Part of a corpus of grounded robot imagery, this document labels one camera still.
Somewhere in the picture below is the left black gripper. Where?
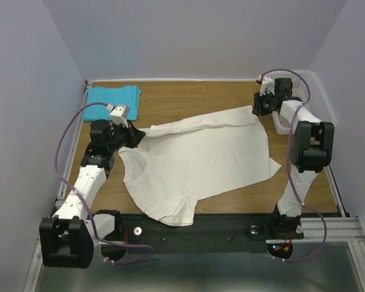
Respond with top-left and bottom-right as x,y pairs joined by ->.
108,119 -> 145,153

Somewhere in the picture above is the white t-shirt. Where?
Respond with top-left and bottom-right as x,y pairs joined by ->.
119,106 -> 280,226

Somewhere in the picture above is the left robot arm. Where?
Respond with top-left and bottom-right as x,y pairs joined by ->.
39,119 -> 146,268

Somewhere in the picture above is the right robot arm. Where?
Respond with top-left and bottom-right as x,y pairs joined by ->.
252,76 -> 335,237

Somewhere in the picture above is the folded blue t-shirt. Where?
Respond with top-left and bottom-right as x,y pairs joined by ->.
83,85 -> 142,122

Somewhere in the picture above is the white plastic basket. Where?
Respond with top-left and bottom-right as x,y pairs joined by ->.
269,69 -> 336,136

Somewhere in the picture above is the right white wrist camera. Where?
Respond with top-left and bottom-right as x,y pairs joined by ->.
256,75 -> 275,96

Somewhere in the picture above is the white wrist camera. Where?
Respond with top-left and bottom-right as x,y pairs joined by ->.
256,75 -> 275,96
106,103 -> 130,128

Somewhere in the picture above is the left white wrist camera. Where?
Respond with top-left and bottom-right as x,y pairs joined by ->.
106,103 -> 130,128

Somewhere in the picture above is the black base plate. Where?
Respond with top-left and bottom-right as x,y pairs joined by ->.
104,211 -> 304,254

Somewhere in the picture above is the aluminium frame rail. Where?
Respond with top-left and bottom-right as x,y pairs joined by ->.
23,79 -> 365,292

